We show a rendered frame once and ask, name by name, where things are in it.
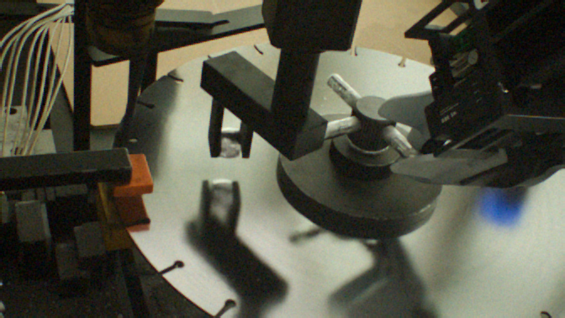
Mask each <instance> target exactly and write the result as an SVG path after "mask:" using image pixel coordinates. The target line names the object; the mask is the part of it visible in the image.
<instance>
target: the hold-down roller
mask: <svg viewBox="0 0 565 318"><path fill-rule="evenodd" d="M240 147H241V137H240V130H239V129H236V128H222V131H221V137H220V143H219V154H218V157H220V158H226V159H234V158H239V156H240Z"/></svg>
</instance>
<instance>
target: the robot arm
mask: <svg viewBox="0 0 565 318"><path fill-rule="evenodd" d="M455 2H459V3H467V5H468V7H469V8H468V9H467V10H466V11H464V12H463V13H462V14H460V15H459V16H458V17H456V18H455V19H454V20H452V21H451V23H450V24H448V25H447V26H446V27H444V26H438V25H430V24H429V23H430V21H431V20H433V19H434V18H435V17H438V16H439V15H440V14H441V13H443V12H444V11H445V10H447V9H448V8H449V7H450V6H451V5H452V4H453V3H455ZM470 17H472V22H471V23H470V24H469V25H468V26H467V27H466V28H465V29H463V30H462V31H460V32H459V33H458V34H456V35H454V34H450V33H451V32H452V31H454V30H455V29H457V28H458V27H459V26H460V25H462V23H463V22H465V21H466V20H467V19H469V18H470ZM404 38H405V39H413V40H426V41H427V43H428V46H429V47H430V52H431V57H430V64H431V65H432V66H434V69H435V70H434V71H433V72H432V74H430V75H429V76H428V79H429V83H430V89H429V90H426V91H423V92H418V93H408V94H403V95H397V96H393V97H391V98H389V99H386V100H385V101H383V102H382V103H381V104H380V105H379V106H378V115H379V116H381V117H383V118H385V119H391V120H393V121H395V122H398V123H400V124H403V125H405V126H408V127H410V128H411V130H410V132H409V134H408V136H407V140H408V141H409V142H410V143H411V144H412V145H413V146H414V147H415V148H416V149H417V150H418V151H420V152H421V153H422V154H423V155H422V156H413V157H409V158H405V159H403V158H402V157H401V156H399V161H398V162H395V163H394V164H393V165H391V170H392V171H393V172H396V173H401V174H404V175H406V176H408V177H410V178H411V179H413V180H415V181H416V182H419V183H425V184H433V185H446V186H459V187H484V188H502V189H520V188H529V187H533V186H536V185H538V184H540V183H543V182H545V181H546V180H547V179H549V177H551V176H552V175H553V174H554V173H556V172H557V171H558V170H560V169H561V168H563V167H565V0H443V1H442V2H441V3H439V4H438V5H437V6H435V7H434V8H433V9H431V10H430V11H429V12H428V13H427V14H426V15H424V16H423V17H422V18H421V19H419V20H418V21H417V23H416V24H414V25H413V26H412V27H411V28H409V29H408V30H407V31H406V32H404ZM449 140H451V142H449V143H447V142H448V141H449ZM446 143H447V144H446ZM445 144H446V145H445Z"/></svg>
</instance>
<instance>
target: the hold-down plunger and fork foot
mask: <svg viewBox="0 0 565 318"><path fill-rule="evenodd" d="M320 56H321V54H318V55H303V54H299V53H295V52H292V51H290V50H287V49H280V54H279V59H278V64H277V73H276V78H275V81H274V80H273V79H271V78H270V77H269V76H268V75H267V74H265V73H264V72H263V71H262V70H261V69H260V68H258V67H257V66H255V65H254V64H253V63H251V62H250V61H248V60H247V59H246V58H245V57H244V56H242V55H241V54H240V53H239V52H237V51H236V50H233V51H231V52H227V53H224V54H222V55H219V56H215V57H212V58H209V59H207V60H204V61H203V65H202V73H201V81H200V87H201V88H202V89H203V90H204V91H205V92H206V93H207V94H208V95H209V96H211V97H212V104H211V111H210V118H209V132H208V142H209V153H210V157H212V158H217V157H218V154H219V143H220V137H221V131H222V124H223V118H224V108H226V109H227V110H228V111H230V112H231V113H232V114H234V115H235V116H236V117H237V118H238V119H240V120H241V122H240V137H241V147H240V150H241V155H242V158H247V159H248V158H250V154H251V145H252V140H253V135H254V132H255V133H256V134H258V135H259V136H260V137H261V138H262V139H263V140H264V141H266V142H267V143H268V144H269V145H270V146H272V147H273V148H274V149H276V150H277V151H278V152H279V153H281V154H283V155H284V156H285V157H286V158H287V159H288V160H290V161H294V160H296V159H299V158H300V157H302V156H305V155H308V154H309V153H311V152H313V151H317V150H318V149H320V148H321V147H322V146H323V144H324V140H325V133H326V130H327V125H328V120H327V119H326V118H324V117H323V116H322V115H320V114H319V113H317V112H316V111H315V110H313V109H312V108H310V104H311V99H312V95H313V91H314V84H315V80H316V76H317V71H318V67H319V59H320Z"/></svg>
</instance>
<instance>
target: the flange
mask: <svg viewBox="0 0 565 318"><path fill-rule="evenodd" d="M321 115H322V116H323V117H324V118H326V119H327V120H328V122H331V121H336V120H339V119H344V118H348V117H350V116H351V113H342V112H341V113H326V114H321ZM346 137H347V135H343V136H340V137H336V138H333V139H329V140H324V144H323V146H322V147H321V148H320V149H318V150H317V151H313V152H311V153H309V154H308V155H305V156H302V157H300V158H299V159H296V160H294V161H290V160H288V159H287V158H286V157H285V156H284V155H283V154H281V153H278V158H277V167H278V171H279V174H280V177H281V179H282V180H283V182H284V184H285V186H286V187H287V189H288V190H289V192H290V193H291V194H292V195H293V196H294V197H295V198H296V199H297V200H298V201H299V202H300V203H302V204H303V205H305V206H306V207H307V208H309V209H311V210H313V211H314V212H315V213H317V214H319V215H321V216H323V217H325V218H327V219H329V220H333V221H336V222H339V223H341V224H344V225H350V226H355V227H359V228H365V229H393V228H399V227H403V226H407V225H411V224H413V223H415V222H417V221H419V220H421V219H423V218H424V217H426V216H427V215H428V214H429V213H430V212H431V211H432V210H433V209H434V207H435V206H436V203H437V201H438V199H439V198H440V196H441V191H442V189H443V186H444V185H433V184H425V183H419V182H416V181H415V180H413V179H411V178H410V177H408V176H406V175H404V174H401V173H396V172H393V171H392V170H391V165H393V164H394V163H395V162H398V161H399V156H400V155H399V154H398V152H396V150H394V148H392V147H391V146H389V147H388V149H387V150H386V151H385V152H384V153H383V154H382V155H380V156H364V155H362V154H359V153H357V152H355V151H353V150H352V149H351V148H350V147H349V146H348V144H347V141H346Z"/></svg>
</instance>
